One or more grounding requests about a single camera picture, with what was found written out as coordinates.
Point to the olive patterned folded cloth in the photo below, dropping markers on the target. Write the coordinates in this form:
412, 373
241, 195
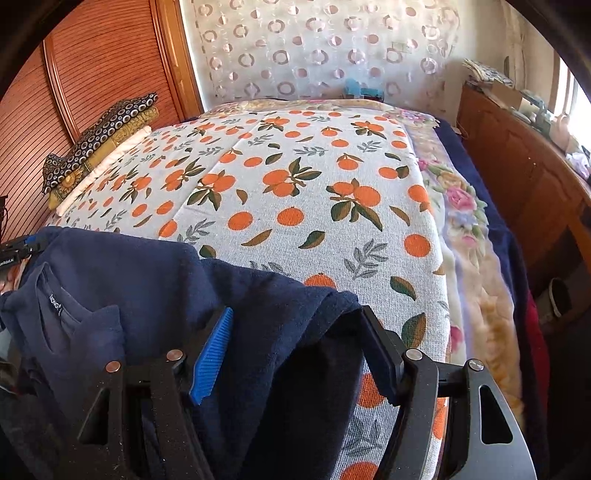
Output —
115, 141

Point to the stack of folded patterned cloths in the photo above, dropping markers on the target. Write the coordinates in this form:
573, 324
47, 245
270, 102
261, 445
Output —
106, 129

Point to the sheer circle-patterned curtain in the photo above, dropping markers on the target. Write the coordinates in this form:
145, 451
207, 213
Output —
323, 46

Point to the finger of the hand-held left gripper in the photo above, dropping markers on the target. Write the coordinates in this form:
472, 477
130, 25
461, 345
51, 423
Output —
30, 241

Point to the teal blue box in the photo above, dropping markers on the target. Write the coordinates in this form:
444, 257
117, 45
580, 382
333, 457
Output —
362, 90

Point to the navy blue bedsheet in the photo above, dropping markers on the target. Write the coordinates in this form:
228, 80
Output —
503, 258

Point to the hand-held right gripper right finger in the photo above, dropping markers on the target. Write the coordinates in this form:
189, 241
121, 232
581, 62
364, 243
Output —
383, 350

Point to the cardboard box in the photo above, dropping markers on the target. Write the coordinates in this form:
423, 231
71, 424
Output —
505, 94

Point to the floral blanket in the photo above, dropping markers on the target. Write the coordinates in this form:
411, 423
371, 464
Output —
466, 221

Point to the orange fruit print blanket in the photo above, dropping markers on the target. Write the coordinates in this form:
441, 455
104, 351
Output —
300, 207

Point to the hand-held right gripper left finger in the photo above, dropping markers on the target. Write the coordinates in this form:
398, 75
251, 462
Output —
212, 355

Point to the beige window curtain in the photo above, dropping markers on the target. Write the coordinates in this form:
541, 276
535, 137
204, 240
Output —
517, 37

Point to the navy blue printed t-shirt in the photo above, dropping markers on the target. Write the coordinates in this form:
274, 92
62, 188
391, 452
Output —
277, 369

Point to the pink bottle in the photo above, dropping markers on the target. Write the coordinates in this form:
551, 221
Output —
561, 131

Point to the wooden framed window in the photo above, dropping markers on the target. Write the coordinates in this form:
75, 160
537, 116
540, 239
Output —
575, 92

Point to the dark red cloth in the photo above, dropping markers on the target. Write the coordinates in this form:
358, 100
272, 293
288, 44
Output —
538, 350

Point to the grey bin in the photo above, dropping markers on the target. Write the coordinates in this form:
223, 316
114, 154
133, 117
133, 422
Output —
559, 295

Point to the wooden slatted wardrobe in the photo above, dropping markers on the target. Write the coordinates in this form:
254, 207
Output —
92, 60

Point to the crumpled white plastic bag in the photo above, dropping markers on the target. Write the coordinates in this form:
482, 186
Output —
579, 164

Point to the wooden sideboard cabinet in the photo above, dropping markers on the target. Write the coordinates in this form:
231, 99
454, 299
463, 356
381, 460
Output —
521, 175

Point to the white folded cloth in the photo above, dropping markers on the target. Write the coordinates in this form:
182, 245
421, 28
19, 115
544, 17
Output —
115, 154

